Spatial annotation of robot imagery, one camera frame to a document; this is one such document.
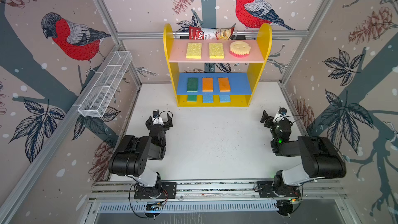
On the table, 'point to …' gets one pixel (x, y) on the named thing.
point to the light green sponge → (192, 98)
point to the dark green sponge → (192, 84)
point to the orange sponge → (224, 84)
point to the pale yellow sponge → (207, 84)
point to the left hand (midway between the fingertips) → (158, 114)
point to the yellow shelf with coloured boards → (215, 72)
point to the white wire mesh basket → (97, 101)
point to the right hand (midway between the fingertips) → (271, 114)
